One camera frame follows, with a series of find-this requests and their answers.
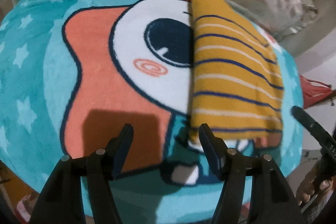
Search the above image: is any mustard striped knit sweater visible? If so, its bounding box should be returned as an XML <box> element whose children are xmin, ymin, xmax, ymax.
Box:
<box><xmin>189</xmin><ymin>0</ymin><xmax>284</xmax><ymax>148</ymax></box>

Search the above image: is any person's right hand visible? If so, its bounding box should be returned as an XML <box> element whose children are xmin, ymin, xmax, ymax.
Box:
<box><xmin>295</xmin><ymin>161</ymin><xmax>335</xmax><ymax>205</ymax></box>

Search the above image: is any red plastic bag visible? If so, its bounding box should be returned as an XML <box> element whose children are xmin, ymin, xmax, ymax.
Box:
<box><xmin>299</xmin><ymin>75</ymin><xmax>335</xmax><ymax>109</ymax></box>

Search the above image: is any teal cartoon fleece blanket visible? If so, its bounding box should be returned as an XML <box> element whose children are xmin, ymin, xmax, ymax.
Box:
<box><xmin>1</xmin><ymin>0</ymin><xmax>303</xmax><ymax>223</ymax></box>

